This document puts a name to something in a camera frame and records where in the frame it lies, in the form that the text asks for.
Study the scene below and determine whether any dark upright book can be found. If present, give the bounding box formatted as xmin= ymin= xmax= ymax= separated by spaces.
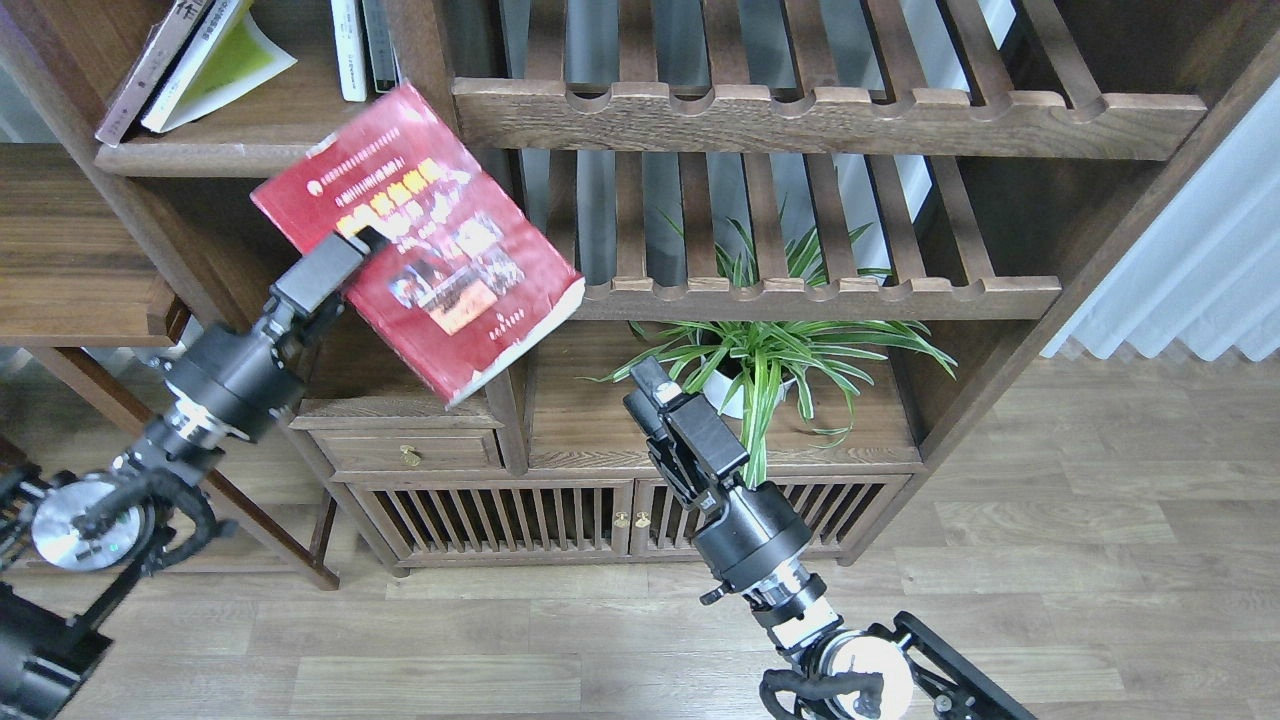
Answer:
xmin=361 ymin=0 xmax=401 ymax=94

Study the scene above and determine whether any white curtain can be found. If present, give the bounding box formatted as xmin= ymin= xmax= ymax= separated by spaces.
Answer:
xmin=1042 ymin=85 xmax=1279 ymax=361

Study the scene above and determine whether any green spider plant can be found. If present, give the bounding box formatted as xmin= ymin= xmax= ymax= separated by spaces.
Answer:
xmin=590 ymin=200 xmax=959 ymax=491

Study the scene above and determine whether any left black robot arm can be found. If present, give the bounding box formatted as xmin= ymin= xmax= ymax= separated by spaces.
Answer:
xmin=1 ymin=227 xmax=388 ymax=719

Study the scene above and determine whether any dark maroon book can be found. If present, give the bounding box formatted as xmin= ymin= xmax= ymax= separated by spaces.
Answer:
xmin=93 ymin=1 xmax=211 ymax=147

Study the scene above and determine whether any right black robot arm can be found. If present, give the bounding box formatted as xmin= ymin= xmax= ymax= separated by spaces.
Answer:
xmin=623 ymin=357 xmax=1030 ymax=719

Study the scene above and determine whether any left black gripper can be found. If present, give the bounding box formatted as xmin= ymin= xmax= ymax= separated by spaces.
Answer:
xmin=163 ymin=225 xmax=392 ymax=446

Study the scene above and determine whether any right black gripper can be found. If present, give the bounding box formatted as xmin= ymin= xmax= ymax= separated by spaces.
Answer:
xmin=623 ymin=357 xmax=812 ymax=606

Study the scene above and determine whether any white upright book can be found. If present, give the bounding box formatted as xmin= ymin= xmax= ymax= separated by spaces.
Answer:
xmin=330 ymin=0 xmax=369 ymax=102

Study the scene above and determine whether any brass drawer knob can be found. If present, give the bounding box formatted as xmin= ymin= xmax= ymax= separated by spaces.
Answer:
xmin=399 ymin=445 xmax=422 ymax=468

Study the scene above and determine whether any yellow green cover book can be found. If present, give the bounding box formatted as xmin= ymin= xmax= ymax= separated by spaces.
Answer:
xmin=140 ymin=1 xmax=296 ymax=133

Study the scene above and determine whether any dark wooden bookshelf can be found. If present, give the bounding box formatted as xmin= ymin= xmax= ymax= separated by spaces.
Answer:
xmin=0 ymin=0 xmax=1280 ymax=582

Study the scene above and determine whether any red cover book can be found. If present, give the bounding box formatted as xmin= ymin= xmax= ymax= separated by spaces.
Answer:
xmin=251 ymin=85 xmax=585 ymax=407

